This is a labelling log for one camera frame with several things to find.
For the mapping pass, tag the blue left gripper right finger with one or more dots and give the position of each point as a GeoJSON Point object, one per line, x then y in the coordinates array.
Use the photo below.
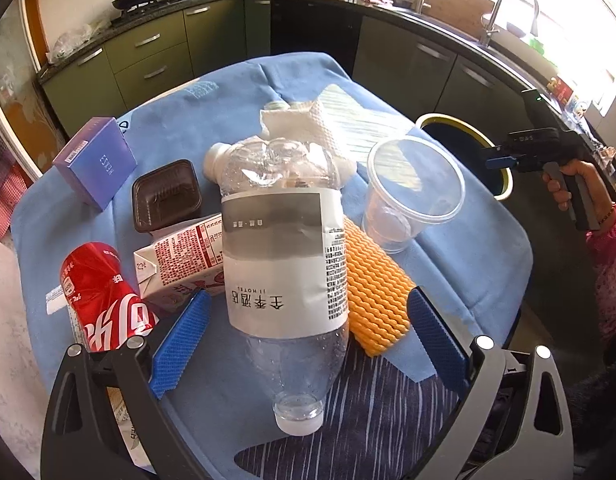
{"type": "Point", "coordinates": [443, 349]}

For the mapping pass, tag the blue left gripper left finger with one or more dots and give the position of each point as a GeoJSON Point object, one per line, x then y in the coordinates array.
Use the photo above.
{"type": "Point", "coordinates": [181, 336]}

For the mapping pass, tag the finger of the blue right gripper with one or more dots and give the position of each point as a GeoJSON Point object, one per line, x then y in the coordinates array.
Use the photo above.
{"type": "Point", "coordinates": [500, 162]}

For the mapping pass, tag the red cola can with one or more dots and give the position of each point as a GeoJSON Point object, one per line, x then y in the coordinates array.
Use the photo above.
{"type": "Point", "coordinates": [108, 310]}

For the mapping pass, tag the white red milk carton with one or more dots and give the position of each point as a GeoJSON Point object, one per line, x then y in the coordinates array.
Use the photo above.
{"type": "Point", "coordinates": [173, 266]}

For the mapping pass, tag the orange foam net sleeve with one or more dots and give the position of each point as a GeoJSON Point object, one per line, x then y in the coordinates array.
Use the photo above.
{"type": "Point", "coordinates": [378, 291]}

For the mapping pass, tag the clear plastic cup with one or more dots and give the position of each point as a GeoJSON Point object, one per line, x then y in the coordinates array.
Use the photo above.
{"type": "Point", "coordinates": [411, 184]}

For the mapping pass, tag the clear plastic water bottle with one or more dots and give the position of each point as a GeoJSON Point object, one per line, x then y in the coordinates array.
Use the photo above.
{"type": "Point", "coordinates": [285, 270]}

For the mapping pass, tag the white paper tissue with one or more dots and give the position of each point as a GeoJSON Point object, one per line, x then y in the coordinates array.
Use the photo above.
{"type": "Point", "coordinates": [309, 123]}

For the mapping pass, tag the yellow rimmed trash bin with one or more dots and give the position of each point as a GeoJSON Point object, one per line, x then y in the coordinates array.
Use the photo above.
{"type": "Point", "coordinates": [467, 144]}

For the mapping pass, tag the green kitchen cabinets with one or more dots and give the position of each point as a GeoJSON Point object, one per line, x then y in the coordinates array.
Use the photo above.
{"type": "Point", "coordinates": [412, 63]}

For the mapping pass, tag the right hand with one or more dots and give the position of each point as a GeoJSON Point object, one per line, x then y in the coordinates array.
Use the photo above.
{"type": "Point", "coordinates": [579, 190]}

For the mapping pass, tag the pink right sleeve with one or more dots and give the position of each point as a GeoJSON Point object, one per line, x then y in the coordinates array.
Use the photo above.
{"type": "Point", "coordinates": [602, 250]}

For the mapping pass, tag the wooden cutting board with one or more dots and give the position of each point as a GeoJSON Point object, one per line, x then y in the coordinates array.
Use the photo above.
{"type": "Point", "coordinates": [465, 15]}

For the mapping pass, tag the dark brown plastic tray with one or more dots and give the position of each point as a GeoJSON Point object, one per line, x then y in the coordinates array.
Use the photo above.
{"type": "Point", "coordinates": [166, 196]}

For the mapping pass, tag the purple cardboard box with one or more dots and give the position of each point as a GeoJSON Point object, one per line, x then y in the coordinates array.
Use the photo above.
{"type": "Point", "coordinates": [96, 161]}

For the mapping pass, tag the red checkered apron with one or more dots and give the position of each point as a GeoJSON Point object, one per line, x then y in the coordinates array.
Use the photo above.
{"type": "Point", "coordinates": [13, 183]}

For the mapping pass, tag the crumpled clear plastic bag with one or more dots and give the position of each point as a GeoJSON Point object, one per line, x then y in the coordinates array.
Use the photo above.
{"type": "Point", "coordinates": [74, 39]}

